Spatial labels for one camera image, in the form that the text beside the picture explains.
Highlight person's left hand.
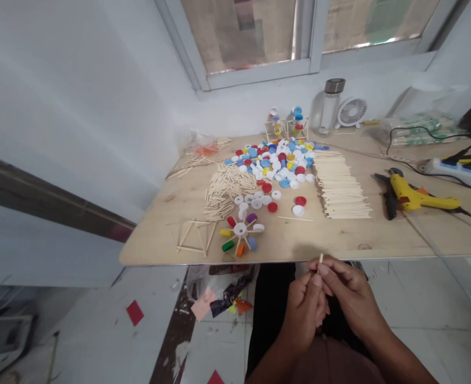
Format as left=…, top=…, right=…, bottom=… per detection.
left=278, top=267, right=333, bottom=354

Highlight person's right hand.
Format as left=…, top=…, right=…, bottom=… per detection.
left=307, top=254, right=385, bottom=335

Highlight person's body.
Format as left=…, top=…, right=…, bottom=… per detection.
left=295, top=334, right=386, bottom=384

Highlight plastic bag of scraps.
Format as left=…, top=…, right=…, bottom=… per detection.
left=185, top=263, right=257, bottom=319

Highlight bottle cap wheel model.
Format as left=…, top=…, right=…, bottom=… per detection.
left=219, top=212, right=266, bottom=258

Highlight pink paper piece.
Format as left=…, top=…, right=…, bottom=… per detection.
left=190, top=287, right=217, bottom=322

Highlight black pliers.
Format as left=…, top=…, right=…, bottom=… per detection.
left=374, top=172, right=399, bottom=221

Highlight stack of long wooden sticks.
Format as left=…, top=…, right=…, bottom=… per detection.
left=311, top=150, right=374, bottom=220

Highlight yellow glue gun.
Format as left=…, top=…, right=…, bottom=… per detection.
left=388, top=167, right=461, bottom=212

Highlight cluster of white caps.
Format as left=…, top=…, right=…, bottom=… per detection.
left=233, top=189, right=283, bottom=212

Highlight pile of short wooden sticks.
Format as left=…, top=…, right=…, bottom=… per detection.
left=201, top=162, right=261, bottom=223

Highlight pile of coloured bottle caps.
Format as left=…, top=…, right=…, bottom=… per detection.
left=223, top=137, right=317, bottom=189

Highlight white power strip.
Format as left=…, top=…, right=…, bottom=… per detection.
left=419, top=154, right=471, bottom=193

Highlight red paper square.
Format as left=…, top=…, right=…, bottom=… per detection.
left=126, top=300, right=145, bottom=327

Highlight stick tower with caps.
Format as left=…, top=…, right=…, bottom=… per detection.
left=264, top=106, right=284, bottom=144
left=284, top=105, right=310, bottom=141

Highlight bag of stick packets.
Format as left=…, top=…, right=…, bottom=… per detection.
left=373, top=113, right=471, bottom=148

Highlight white desk fan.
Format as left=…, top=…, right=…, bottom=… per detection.
left=334, top=97, right=369, bottom=130

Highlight scattered long wooden sticks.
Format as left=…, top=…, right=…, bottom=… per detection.
left=166, top=138, right=233, bottom=180

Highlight clear water bottle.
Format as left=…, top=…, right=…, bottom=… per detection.
left=318, top=78, right=346, bottom=138

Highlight plastic bag with orange caps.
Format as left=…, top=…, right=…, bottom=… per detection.
left=186, top=130, right=220, bottom=157

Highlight window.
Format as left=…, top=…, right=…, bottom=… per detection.
left=155, top=0, right=470, bottom=92

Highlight white crate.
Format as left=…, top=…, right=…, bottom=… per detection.
left=0, top=314, right=34, bottom=375

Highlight wooden stick frame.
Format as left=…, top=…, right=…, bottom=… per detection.
left=166, top=218, right=219, bottom=258

